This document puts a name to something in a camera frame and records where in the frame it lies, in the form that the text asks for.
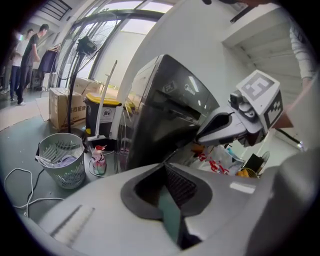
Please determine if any pink detergent pouch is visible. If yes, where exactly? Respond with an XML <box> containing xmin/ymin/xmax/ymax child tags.
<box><xmin>90</xmin><ymin>144</ymin><xmax>108</xmax><ymax>176</ymax></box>

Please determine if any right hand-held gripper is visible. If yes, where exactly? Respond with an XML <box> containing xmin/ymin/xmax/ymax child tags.
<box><xmin>196</xmin><ymin>69</ymin><xmax>285</xmax><ymax>148</ymax></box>

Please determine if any black flat panel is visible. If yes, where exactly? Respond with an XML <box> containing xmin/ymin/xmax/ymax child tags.
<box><xmin>246</xmin><ymin>153</ymin><xmax>262</xmax><ymax>173</ymax></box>

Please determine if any flat cardboard sheet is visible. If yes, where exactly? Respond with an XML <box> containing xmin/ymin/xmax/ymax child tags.
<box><xmin>0</xmin><ymin>96</ymin><xmax>51</xmax><ymax>132</ymax></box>

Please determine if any grey mesh laundry basket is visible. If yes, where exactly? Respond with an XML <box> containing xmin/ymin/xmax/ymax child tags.
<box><xmin>36</xmin><ymin>133</ymin><xmax>87</xmax><ymax>190</ymax></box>

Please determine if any navy hanging garment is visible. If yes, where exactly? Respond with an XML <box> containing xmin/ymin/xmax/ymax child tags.
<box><xmin>38</xmin><ymin>43</ymin><xmax>62</xmax><ymax>76</ymax></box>

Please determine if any white power strip with cable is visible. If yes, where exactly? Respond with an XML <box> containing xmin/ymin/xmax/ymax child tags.
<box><xmin>3</xmin><ymin>167</ymin><xmax>66</xmax><ymax>219</ymax></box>

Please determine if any yellow-lid black trash bin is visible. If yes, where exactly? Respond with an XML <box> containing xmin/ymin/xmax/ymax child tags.
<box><xmin>83</xmin><ymin>91</ymin><xmax>123</xmax><ymax>141</ymax></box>

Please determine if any gold wire chair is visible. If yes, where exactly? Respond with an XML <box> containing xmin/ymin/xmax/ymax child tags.
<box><xmin>243</xmin><ymin>150</ymin><xmax>271</xmax><ymax>180</ymax></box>

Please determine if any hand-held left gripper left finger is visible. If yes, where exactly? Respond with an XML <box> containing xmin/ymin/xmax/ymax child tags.
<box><xmin>23</xmin><ymin>161</ymin><xmax>180</xmax><ymax>256</ymax></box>

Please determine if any purple cloth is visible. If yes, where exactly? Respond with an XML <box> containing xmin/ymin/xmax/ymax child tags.
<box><xmin>51</xmin><ymin>154</ymin><xmax>77</xmax><ymax>169</ymax></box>

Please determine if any person's right forearm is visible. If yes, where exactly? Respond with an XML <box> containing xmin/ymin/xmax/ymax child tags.
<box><xmin>271</xmin><ymin>79</ymin><xmax>317</xmax><ymax>130</ymax></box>

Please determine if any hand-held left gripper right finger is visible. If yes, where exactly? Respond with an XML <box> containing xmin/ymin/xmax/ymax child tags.
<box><xmin>165</xmin><ymin>149</ymin><xmax>320</xmax><ymax>256</ymax></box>

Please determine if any black power cable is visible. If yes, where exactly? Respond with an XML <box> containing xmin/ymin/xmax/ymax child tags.
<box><xmin>32</xmin><ymin>168</ymin><xmax>46</xmax><ymax>201</ymax></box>

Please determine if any printed cardboard box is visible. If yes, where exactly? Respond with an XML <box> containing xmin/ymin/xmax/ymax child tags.
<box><xmin>48</xmin><ymin>87</ymin><xmax>87</xmax><ymax>131</ymax></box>

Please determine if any plain cardboard box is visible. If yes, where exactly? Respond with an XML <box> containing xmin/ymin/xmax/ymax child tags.
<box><xmin>74</xmin><ymin>76</ymin><xmax>103</xmax><ymax>95</ymax></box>

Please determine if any bagged red-handled water jug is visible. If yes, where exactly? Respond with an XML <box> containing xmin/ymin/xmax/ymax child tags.
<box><xmin>197</xmin><ymin>149</ymin><xmax>218</xmax><ymax>171</ymax></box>

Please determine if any large clear plastic bag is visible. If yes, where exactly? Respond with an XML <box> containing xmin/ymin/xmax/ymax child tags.
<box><xmin>217</xmin><ymin>147</ymin><xmax>246</xmax><ymax>176</ymax></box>

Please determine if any black standing fan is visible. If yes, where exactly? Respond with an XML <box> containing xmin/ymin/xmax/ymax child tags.
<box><xmin>54</xmin><ymin>11</ymin><xmax>122</xmax><ymax>142</ymax></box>

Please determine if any white long-handled mop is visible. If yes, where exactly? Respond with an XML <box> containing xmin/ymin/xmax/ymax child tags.
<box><xmin>86</xmin><ymin>59</ymin><xmax>119</xmax><ymax>144</ymax></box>

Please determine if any dark-framed glass window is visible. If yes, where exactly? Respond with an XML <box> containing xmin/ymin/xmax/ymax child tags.
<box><xmin>56</xmin><ymin>0</ymin><xmax>167</xmax><ymax>83</ymax></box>

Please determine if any dark grey washing machine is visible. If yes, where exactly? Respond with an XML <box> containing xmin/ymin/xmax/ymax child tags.
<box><xmin>126</xmin><ymin>53</ymin><xmax>222</xmax><ymax>173</ymax></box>

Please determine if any labelled red-handled water jug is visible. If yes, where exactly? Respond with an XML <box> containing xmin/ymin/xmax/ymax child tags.
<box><xmin>209</xmin><ymin>159</ymin><xmax>231</xmax><ymax>176</ymax></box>

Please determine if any person's white t-shirt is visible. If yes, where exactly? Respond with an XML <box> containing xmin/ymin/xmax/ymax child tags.
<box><xmin>288</xmin><ymin>23</ymin><xmax>320</xmax><ymax>81</ymax></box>

